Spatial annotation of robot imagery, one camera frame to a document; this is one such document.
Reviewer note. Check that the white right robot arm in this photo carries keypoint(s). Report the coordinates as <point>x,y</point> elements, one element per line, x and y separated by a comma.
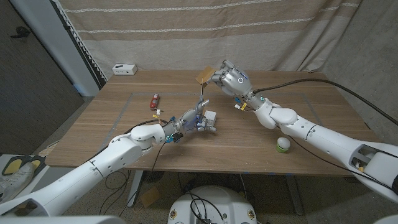
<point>326,140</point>

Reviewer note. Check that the black triangle-edged trim strip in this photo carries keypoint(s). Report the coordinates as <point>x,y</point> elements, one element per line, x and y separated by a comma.
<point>81,46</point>

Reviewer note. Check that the small red pocket tool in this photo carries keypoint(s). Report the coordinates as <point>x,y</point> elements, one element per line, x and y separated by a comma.
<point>154,101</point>

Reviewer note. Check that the yellow black pad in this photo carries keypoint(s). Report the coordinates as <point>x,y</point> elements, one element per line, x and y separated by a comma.
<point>38,163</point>
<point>12,166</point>

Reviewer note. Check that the white power strip box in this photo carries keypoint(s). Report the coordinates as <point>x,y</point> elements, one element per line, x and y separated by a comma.
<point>124,69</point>

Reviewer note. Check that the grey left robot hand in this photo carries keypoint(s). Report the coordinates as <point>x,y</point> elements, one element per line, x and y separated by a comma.
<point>192,119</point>

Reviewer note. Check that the white sneaker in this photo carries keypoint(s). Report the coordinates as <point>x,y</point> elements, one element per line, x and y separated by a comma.
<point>12,182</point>

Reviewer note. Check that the beige striped curtain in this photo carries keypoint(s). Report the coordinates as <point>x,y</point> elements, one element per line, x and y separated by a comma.
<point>199,37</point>

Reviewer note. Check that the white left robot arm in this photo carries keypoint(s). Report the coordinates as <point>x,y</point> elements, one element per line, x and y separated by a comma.
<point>109,158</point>

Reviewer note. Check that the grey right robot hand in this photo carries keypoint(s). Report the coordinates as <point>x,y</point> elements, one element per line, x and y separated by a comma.
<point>236,82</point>

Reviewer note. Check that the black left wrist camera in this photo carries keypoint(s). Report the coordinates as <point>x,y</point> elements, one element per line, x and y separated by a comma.
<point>177,137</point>

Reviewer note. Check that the brown paper bag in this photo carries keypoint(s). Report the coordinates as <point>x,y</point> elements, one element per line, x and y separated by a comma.
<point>205,74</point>

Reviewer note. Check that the white cube block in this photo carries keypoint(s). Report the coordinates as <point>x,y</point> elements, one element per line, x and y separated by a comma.
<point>212,116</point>

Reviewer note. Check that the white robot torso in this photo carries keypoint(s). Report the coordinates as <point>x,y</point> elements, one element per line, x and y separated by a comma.
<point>224,199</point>

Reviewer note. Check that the white and green ball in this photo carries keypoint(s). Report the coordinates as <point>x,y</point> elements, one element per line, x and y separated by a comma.
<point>283,143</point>

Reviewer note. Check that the white table leg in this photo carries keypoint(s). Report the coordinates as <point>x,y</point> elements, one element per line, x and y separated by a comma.
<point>293,193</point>
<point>135,186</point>

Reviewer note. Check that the brown cardboard piece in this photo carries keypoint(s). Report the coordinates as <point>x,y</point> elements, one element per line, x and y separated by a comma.
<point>150,196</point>

